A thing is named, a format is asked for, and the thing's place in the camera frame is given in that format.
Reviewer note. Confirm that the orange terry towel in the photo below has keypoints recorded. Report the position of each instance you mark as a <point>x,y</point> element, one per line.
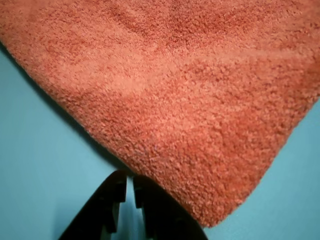
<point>175,87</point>

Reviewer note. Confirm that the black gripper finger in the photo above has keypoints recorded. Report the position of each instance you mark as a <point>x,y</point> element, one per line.
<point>165,215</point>
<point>97,215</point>

